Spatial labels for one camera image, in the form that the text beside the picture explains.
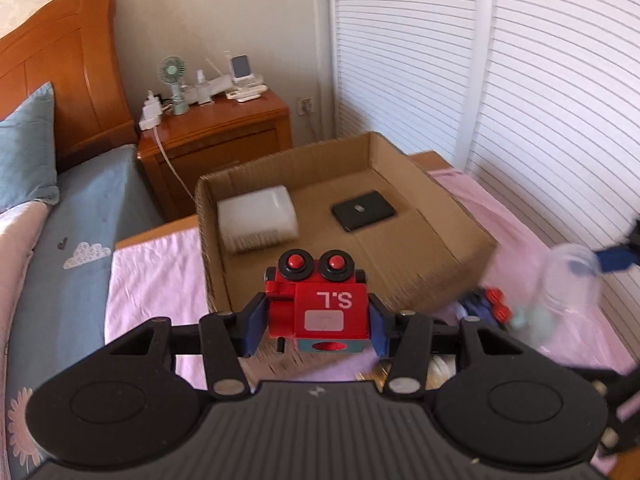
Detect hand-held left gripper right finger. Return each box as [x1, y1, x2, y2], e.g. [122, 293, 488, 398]
[367, 294, 551, 397]

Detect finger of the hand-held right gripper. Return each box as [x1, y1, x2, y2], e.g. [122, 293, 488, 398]
[575, 365, 640, 461]
[594, 242, 640, 276]

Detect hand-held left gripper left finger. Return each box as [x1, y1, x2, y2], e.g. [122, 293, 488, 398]
[107, 292, 273, 398]

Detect red toy robot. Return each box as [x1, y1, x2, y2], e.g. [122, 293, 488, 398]
[262, 249, 373, 356]

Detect cardboard box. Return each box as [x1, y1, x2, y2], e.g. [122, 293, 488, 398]
[194, 131, 498, 313]

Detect blue toy with red parts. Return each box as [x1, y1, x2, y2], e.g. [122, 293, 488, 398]
[457, 287, 512, 327]

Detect white plastic object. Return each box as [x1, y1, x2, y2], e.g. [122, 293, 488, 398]
[427, 355, 457, 377]

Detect white box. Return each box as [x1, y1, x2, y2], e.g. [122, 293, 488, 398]
[216, 185, 300, 253]

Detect pink towel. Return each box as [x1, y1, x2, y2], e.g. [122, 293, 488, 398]
[105, 167, 640, 480]

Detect black flat case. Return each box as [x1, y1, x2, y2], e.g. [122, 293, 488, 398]
[331, 189, 397, 233]

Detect wooden nightstand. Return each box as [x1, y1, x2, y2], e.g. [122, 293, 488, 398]
[136, 89, 292, 221]

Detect blue bedsheet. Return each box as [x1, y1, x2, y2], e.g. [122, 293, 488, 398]
[0, 144, 167, 480]

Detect white remote control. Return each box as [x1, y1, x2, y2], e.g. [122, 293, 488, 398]
[226, 86, 269, 104]

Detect white louvred closet doors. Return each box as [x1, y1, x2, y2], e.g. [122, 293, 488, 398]
[327, 0, 640, 361]

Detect white power strip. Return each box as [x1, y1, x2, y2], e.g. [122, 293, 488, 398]
[139, 91, 165, 131]

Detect pink blanket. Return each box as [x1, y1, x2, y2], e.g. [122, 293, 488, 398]
[0, 200, 51, 326]

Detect white phone stand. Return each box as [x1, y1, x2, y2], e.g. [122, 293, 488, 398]
[229, 54, 263, 88]

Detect small green desk fan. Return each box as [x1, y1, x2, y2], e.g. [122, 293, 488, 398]
[158, 56, 190, 116]

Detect blue pillow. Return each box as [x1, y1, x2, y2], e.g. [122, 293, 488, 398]
[0, 81, 61, 213]

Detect wooden headboard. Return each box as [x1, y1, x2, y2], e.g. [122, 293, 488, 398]
[0, 0, 138, 173]

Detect white cable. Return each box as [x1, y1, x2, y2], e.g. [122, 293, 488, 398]
[152, 127, 197, 202]

